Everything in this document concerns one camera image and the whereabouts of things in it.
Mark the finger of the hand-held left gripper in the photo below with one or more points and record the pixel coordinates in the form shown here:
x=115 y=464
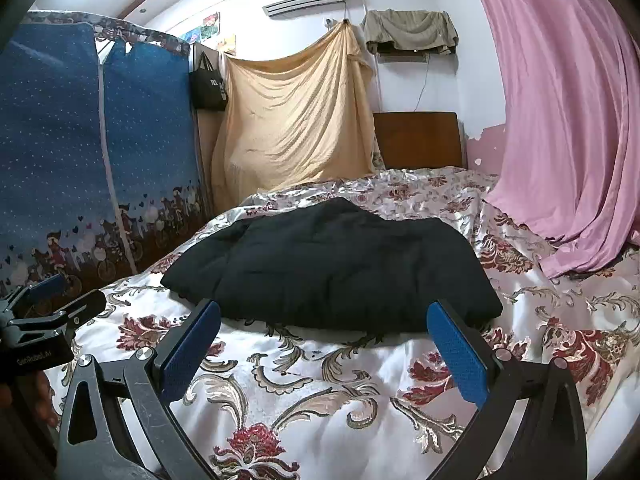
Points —
x=47 y=286
x=85 y=307

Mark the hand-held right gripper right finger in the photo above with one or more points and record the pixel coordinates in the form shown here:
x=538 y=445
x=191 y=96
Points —
x=457 y=355

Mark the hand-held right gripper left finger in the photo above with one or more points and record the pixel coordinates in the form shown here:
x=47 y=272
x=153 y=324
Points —
x=192 y=345

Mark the black padded jacket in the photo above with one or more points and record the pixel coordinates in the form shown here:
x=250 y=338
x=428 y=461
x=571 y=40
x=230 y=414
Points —
x=325 y=265

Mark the person's left hand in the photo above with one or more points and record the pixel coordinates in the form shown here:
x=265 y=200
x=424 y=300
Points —
x=45 y=400

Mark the floral satin bedspread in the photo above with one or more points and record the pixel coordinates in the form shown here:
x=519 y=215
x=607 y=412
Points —
x=300 y=385

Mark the blue fabric wardrobe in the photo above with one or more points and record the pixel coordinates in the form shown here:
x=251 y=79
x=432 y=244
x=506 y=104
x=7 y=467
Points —
x=60 y=150

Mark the printed pillow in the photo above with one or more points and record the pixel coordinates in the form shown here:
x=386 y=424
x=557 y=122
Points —
x=377 y=161

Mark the wooden headboard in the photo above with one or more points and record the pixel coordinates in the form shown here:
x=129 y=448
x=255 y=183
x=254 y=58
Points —
x=420 y=140

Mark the pink curtain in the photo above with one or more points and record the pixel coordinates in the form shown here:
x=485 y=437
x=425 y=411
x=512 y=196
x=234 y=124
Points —
x=565 y=135

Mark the beige hanging sheet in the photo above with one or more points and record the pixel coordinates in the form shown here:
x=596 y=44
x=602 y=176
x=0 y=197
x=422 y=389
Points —
x=290 y=120

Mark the black tote bag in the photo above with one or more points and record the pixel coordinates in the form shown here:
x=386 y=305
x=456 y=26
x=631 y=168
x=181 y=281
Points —
x=207 y=90

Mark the olive green cloth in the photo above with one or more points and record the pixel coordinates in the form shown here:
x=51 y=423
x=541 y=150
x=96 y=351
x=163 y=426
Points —
x=410 y=30

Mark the wall vent unit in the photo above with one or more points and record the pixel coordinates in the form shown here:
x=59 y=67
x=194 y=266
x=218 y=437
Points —
x=400 y=57

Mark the colourful wall poster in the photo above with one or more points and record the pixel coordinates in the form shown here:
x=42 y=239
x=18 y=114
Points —
x=207 y=25

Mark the white wall air conditioner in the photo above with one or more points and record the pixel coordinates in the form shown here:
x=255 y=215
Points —
x=305 y=2

